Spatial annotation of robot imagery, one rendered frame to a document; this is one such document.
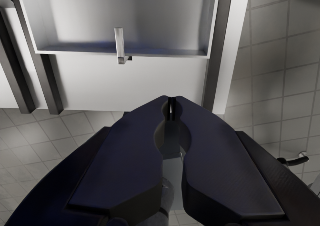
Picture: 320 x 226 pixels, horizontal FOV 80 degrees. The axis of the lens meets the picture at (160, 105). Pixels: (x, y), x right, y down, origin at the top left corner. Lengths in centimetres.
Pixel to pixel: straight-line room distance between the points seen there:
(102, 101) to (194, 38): 20
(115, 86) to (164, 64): 10
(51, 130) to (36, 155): 35
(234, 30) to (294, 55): 114
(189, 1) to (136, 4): 8
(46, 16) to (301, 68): 140
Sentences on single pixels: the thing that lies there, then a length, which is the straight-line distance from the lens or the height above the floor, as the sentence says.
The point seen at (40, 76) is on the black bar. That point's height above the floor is 90.
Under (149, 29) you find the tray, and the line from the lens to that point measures 32.
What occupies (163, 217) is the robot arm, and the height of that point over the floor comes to 90.
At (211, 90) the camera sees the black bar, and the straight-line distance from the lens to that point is 34.
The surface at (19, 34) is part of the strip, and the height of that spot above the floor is 88.
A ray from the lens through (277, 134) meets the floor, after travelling 173.
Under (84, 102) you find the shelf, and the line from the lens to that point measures 40.
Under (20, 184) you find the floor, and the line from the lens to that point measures 247.
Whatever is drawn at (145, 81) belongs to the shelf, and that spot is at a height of 88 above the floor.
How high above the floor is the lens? 120
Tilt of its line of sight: 60 degrees down
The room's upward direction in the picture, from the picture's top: 175 degrees counter-clockwise
